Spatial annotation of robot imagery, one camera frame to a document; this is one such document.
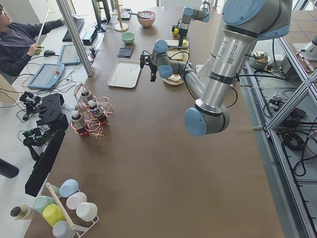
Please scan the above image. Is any white round plate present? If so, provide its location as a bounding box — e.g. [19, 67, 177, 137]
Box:
[163, 74, 183, 85]

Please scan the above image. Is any white wire cup rack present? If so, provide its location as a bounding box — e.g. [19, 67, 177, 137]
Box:
[46, 182, 100, 238]

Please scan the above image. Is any yellow cup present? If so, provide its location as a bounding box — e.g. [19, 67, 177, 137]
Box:
[42, 204, 66, 227]

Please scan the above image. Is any seated person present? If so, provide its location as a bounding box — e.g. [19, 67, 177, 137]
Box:
[0, 6, 65, 77]

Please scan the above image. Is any white cup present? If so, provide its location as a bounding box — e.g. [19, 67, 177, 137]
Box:
[76, 202, 98, 222]

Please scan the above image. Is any dark drink bottle one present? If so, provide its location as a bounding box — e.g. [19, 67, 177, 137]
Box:
[71, 111, 84, 129]

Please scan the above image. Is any dark drink bottle three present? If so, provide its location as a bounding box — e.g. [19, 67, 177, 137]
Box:
[81, 91, 93, 104]

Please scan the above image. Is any light blue cup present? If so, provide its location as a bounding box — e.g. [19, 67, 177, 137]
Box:
[59, 179, 79, 198]

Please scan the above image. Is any steel ice scoop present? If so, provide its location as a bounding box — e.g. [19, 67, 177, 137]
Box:
[128, 11, 151, 19]

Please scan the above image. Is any grey folded cloth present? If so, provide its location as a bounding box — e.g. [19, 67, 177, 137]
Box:
[117, 48, 134, 58]

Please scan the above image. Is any wooden cutting board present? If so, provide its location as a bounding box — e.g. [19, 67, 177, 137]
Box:
[166, 40, 189, 62]

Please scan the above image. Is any blue teach pendant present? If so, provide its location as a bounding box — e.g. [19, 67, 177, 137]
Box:
[57, 45, 81, 65]
[27, 63, 65, 89]

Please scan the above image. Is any steel bowl on shelf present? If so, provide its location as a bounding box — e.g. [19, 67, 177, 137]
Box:
[249, 51, 270, 69]

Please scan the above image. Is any mint green cup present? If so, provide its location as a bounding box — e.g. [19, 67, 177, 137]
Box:
[33, 195, 56, 214]

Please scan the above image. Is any dark drink bottle two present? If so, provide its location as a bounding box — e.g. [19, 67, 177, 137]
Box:
[88, 100, 103, 119]

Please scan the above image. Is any copper wire bottle rack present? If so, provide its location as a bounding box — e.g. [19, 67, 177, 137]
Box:
[70, 83, 113, 139]

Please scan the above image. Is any mint green bowl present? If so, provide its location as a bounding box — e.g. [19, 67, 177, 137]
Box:
[121, 32, 135, 44]

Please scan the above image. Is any black computer mouse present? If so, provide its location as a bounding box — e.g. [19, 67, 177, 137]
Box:
[43, 50, 55, 57]

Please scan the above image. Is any grey blue cup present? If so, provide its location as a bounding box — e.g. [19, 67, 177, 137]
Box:
[53, 221, 76, 238]

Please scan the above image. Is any aluminium frame post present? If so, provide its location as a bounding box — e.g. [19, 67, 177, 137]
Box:
[56, 0, 93, 77]

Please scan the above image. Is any pink bowl with ice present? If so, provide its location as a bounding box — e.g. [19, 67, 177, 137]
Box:
[137, 11, 156, 27]

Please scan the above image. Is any blue teach pendant far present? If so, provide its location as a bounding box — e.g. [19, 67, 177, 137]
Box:
[57, 45, 81, 65]

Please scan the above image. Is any computer monitor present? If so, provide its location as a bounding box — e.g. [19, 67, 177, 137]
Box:
[92, 0, 111, 33]

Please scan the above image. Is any black keyboard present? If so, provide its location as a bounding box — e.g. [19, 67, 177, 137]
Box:
[62, 17, 85, 42]

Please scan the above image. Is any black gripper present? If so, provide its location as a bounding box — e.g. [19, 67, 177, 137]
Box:
[140, 50, 157, 82]
[178, 28, 187, 50]

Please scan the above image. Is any pink cup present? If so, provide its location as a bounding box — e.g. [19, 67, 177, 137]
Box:
[66, 191, 87, 210]

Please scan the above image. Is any blue teach pendant near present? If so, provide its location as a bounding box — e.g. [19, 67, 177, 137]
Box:
[27, 63, 65, 89]

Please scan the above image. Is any wooden stand with base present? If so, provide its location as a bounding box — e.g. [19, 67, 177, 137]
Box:
[111, 0, 129, 32]

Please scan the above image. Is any cream rectangular serving tray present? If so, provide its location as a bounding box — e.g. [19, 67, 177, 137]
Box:
[107, 60, 141, 89]

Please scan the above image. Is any toast sandwich stack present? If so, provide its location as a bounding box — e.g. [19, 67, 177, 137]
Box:
[167, 74, 181, 83]

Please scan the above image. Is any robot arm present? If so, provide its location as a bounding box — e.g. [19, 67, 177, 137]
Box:
[177, 0, 212, 50]
[140, 0, 292, 136]

